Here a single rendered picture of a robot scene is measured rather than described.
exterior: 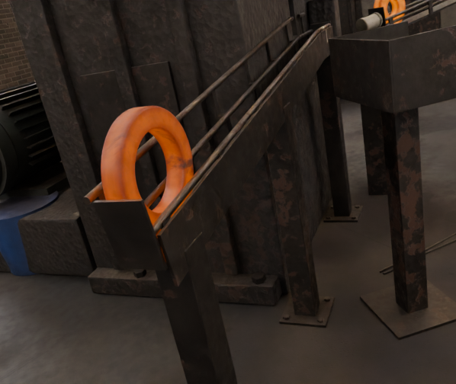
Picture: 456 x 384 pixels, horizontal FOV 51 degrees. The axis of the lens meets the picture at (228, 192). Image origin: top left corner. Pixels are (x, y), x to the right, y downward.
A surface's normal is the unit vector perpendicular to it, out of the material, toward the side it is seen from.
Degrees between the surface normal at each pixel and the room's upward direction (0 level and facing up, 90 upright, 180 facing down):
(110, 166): 63
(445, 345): 0
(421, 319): 0
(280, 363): 0
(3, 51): 90
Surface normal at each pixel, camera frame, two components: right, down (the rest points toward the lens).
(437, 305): -0.19, -0.91
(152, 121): 0.90, -0.01
